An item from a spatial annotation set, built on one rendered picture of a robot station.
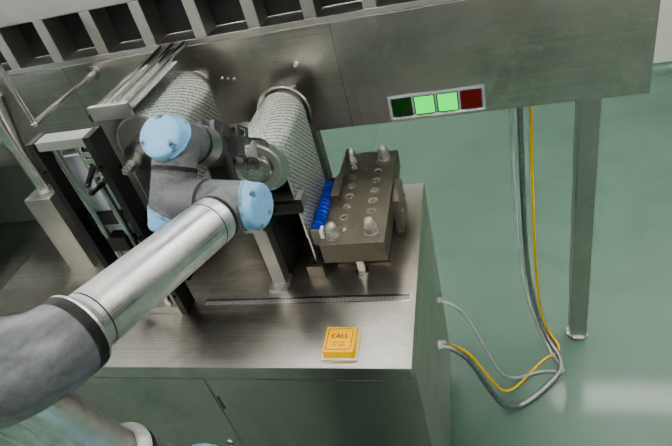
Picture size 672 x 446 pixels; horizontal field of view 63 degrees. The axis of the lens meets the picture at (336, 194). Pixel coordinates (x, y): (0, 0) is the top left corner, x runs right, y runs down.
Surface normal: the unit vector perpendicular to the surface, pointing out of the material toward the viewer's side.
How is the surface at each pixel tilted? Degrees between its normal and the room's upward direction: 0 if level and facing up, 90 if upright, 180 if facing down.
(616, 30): 90
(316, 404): 90
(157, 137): 50
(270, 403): 90
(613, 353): 0
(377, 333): 0
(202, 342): 0
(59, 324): 39
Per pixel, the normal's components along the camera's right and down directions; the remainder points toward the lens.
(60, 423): 0.89, 0.08
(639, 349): -0.22, -0.79
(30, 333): 0.28, -0.67
